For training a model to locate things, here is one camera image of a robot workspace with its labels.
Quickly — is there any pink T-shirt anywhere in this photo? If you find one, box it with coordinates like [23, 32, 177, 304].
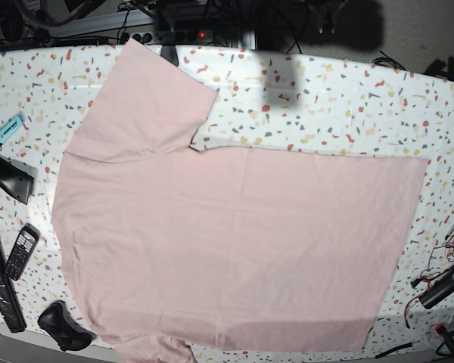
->
[51, 40, 428, 362]

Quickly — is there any black power strip red switch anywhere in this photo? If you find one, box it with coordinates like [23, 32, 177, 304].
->
[130, 30, 214, 45]

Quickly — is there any black cylinder with red wires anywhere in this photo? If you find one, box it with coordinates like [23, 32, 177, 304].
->
[418, 264, 454, 309]

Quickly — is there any black game controller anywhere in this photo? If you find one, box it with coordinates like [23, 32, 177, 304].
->
[37, 300, 96, 352]

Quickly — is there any terrazzo patterned table cover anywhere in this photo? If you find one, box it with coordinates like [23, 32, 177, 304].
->
[0, 45, 454, 362]

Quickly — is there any black cable bottom right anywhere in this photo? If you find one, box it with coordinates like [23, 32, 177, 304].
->
[375, 342, 413, 359]

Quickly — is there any long black bar in plastic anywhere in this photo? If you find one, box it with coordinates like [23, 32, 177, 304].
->
[0, 243, 26, 333]

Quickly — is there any light blue highlighter marker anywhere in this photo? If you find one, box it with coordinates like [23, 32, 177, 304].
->
[0, 112, 25, 147]

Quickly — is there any black cordless phone handset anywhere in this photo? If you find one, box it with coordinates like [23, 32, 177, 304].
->
[5, 224, 40, 281]

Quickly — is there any grey monitor stand foot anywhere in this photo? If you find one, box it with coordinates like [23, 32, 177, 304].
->
[160, 45, 179, 67]

